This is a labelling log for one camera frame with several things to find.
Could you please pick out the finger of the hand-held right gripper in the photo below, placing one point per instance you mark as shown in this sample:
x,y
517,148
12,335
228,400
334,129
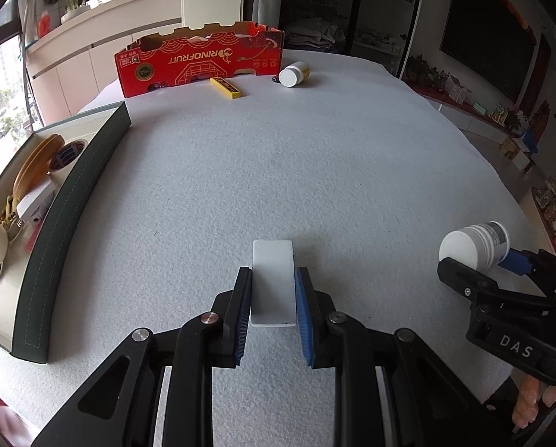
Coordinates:
x,y
464,281
515,261

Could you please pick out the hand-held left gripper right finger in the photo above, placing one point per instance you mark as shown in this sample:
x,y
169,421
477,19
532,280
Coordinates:
x,y
303,316

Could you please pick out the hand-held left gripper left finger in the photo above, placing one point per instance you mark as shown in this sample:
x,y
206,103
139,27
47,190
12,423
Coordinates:
x,y
243,316

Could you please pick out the large white bottle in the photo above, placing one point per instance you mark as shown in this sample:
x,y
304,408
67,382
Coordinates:
x,y
464,244

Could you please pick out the white rounded power bank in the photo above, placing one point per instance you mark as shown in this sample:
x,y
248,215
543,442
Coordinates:
x,y
273,279

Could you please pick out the grey tray with green rim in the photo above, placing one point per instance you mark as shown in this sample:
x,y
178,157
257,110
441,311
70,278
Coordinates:
x,y
73,223

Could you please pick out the yellow utility knife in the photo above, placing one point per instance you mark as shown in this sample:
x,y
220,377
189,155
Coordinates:
x,y
11,209

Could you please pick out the person's right hand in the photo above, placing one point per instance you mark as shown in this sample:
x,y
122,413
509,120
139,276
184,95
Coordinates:
x,y
527,405

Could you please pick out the potted green plant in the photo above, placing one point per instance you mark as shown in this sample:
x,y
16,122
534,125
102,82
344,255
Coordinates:
x,y
424,72

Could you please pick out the black television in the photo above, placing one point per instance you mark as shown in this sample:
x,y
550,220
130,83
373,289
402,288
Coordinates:
x,y
487,42

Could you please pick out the yellow blade case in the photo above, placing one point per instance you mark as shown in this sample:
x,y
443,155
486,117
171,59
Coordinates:
x,y
226,88

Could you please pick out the masking tape red-blue core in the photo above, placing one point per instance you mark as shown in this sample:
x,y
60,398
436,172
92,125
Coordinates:
x,y
68,156

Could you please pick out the white rectangular box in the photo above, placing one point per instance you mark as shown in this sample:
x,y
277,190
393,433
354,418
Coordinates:
x,y
35,200

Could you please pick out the small white bottle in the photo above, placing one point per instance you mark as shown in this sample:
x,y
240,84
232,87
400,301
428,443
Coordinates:
x,y
291,76

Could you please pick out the flat tan tape roll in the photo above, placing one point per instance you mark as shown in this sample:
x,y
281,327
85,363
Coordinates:
x,y
33,165

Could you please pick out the red cardboard box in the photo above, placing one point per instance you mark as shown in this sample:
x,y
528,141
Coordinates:
x,y
189,60

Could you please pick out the dark glass cabinet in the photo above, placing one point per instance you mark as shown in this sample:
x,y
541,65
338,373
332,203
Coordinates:
x,y
352,9

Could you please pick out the white cabinet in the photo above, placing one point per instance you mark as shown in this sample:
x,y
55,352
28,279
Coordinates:
x,y
73,74

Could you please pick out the white planter with plants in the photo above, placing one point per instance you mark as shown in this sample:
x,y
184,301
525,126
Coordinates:
x,y
75,15

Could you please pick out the red bottle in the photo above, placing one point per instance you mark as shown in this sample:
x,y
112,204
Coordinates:
x,y
43,25

